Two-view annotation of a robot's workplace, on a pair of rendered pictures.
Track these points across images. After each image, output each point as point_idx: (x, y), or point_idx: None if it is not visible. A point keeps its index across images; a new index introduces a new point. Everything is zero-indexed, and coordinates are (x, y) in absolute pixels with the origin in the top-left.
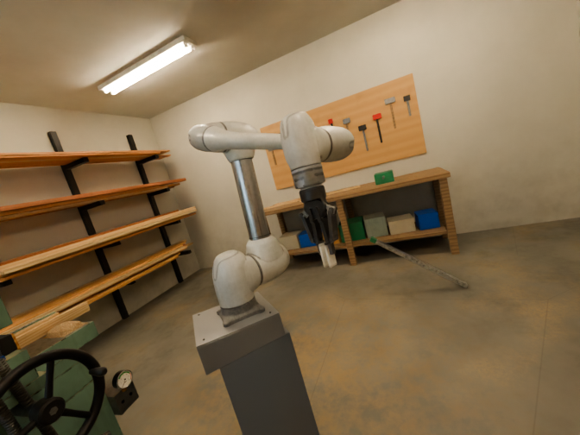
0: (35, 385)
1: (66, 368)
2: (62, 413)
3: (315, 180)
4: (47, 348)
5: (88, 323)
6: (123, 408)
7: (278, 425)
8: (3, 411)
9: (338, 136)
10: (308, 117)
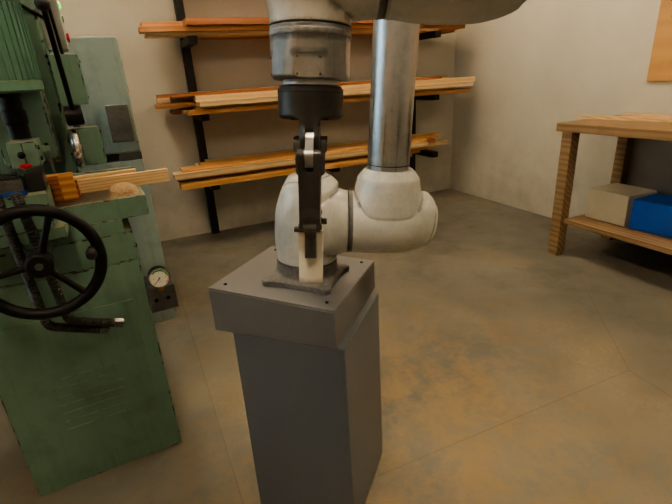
0: (50, 234)
1: (104, 233)
2: (52, 274)
3: (289, 68)
4: (88, 203)
5: (139, 194)
6: (156, 308)
7: (296, 453)
8: (13, 243)
9: None
10: None
